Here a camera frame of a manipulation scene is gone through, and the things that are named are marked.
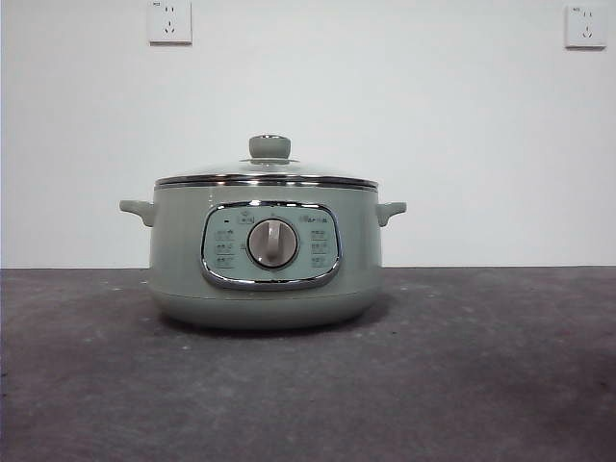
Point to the glass lid with green knob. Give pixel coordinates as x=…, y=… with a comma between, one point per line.
x=269, y=146

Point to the pale green electric pot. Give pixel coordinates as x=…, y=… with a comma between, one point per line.
x=183, y=269

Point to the white wall socket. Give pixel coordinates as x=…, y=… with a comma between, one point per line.
x=170, y=21
x=585, y=26

